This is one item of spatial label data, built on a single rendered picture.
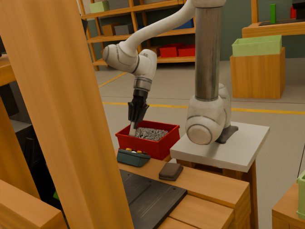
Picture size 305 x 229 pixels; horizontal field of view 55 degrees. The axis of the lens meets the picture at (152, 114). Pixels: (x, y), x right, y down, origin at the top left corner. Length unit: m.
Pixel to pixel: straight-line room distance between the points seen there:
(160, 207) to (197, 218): 0.14
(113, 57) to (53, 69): 0.97
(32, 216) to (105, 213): 0.15
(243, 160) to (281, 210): 0.26
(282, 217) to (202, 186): 0.32
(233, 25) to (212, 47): 5.38
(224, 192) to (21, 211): 0.75
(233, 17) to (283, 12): 0.94
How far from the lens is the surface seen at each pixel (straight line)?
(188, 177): 1.27
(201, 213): 1.13
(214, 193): 1.18
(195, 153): 1.44
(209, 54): 1.20
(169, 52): 6.62
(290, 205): 1.31
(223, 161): 1.38
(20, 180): 0.91
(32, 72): 0.47
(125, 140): 1.70
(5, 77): 0.74
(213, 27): 1.18
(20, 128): 1.26
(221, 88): 1.46
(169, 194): 1.20
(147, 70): 1.49
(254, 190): 1.86
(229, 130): 1.56
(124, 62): 1.42
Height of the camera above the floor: 1.63
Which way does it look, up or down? 22 degrees down
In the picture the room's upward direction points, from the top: 11 degrees counter-clockwise
